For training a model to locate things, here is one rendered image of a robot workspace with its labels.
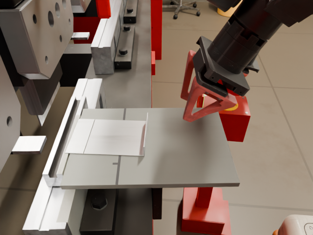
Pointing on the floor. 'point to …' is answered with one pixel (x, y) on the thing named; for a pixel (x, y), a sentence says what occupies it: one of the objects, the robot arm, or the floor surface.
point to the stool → (182, 7)
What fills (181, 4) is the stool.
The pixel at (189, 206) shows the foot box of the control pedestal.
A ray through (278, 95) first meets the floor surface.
